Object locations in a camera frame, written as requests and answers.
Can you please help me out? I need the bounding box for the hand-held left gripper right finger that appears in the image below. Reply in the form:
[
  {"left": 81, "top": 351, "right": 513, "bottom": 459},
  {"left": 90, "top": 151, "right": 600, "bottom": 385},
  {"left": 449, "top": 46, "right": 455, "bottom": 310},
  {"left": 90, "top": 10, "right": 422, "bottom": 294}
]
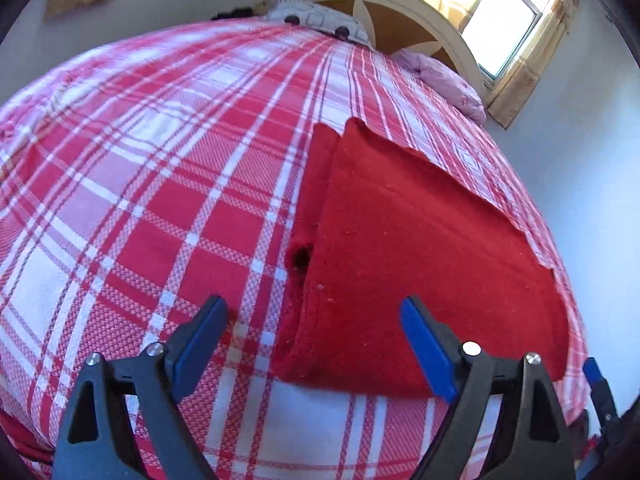
[{"left": 398, "top": 296, "right": 578, "bottom": 480}]

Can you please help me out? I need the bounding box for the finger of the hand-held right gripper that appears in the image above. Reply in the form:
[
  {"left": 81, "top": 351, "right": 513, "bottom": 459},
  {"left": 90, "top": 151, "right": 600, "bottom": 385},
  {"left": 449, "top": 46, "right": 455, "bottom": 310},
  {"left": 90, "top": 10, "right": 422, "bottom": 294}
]
[{"left": 582, "top": 357, "right": 622, "bottom": 427}]

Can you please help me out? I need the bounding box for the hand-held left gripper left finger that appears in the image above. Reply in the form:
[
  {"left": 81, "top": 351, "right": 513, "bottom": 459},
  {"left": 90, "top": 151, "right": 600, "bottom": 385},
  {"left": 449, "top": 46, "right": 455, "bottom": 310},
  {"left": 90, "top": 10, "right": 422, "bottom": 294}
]
[{"left": 52, "top": 295, "right": 230, "bottom": 480}]

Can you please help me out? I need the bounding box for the red knit sweater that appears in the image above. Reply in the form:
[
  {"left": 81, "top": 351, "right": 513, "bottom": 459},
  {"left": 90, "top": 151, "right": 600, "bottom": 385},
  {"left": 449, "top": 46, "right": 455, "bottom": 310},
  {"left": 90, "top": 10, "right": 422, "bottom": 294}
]
[{"left": 270, "top": 117, "right": 571, "bottom": 401}]

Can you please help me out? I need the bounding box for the red white plaid bedsheet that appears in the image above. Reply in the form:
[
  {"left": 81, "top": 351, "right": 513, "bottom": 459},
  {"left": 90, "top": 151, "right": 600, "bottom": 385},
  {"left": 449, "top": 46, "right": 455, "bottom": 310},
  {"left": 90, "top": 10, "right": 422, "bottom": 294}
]
[{"left": 0, "top": 15, "right": 591, "bottom": 480}]

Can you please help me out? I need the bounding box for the pink pillow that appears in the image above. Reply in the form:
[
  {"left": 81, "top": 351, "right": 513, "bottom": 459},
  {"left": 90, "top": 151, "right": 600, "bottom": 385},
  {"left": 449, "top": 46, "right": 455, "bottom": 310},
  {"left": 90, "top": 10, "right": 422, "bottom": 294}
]
[{"left": 391, "top": 49, "right": 487, "bottom": 127}]

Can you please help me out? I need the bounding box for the beige patterned curtain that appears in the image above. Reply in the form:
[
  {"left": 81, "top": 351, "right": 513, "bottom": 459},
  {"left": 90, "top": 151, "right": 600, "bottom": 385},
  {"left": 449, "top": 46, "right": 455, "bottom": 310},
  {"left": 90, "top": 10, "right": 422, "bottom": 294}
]
[{"left": 486, "top": 0, "right": 585, "bottom": 132}]

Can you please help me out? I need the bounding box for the cream wooden headboard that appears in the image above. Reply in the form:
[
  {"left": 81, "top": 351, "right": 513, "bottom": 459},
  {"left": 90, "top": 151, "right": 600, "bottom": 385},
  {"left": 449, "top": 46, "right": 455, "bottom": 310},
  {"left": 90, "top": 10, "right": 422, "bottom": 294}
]
[{"left": 255, "top": 0, "right": 486, "bottom": 97}]

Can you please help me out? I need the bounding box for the window behind headboard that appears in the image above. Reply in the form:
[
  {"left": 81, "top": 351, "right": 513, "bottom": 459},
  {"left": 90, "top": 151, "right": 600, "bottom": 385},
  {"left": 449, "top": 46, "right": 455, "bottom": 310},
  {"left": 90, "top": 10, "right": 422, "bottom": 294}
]
[{"left": 461, "top": 0, "right": 545, "bottom": 81}]

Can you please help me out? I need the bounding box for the dark cloth beside bed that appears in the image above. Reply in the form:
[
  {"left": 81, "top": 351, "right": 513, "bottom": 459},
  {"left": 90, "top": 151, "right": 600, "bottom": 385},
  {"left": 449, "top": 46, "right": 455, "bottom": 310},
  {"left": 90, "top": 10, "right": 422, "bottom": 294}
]
[{"left": 211, "top": 6, "right": 253, "bottom": 22}]

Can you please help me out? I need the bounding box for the white pillow with dark dots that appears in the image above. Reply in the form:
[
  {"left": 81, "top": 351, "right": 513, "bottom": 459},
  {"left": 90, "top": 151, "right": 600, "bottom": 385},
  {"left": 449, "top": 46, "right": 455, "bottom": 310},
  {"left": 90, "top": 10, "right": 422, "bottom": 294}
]
[{"left": 264, "top": 0, "right": 372, "bottom": 47}]

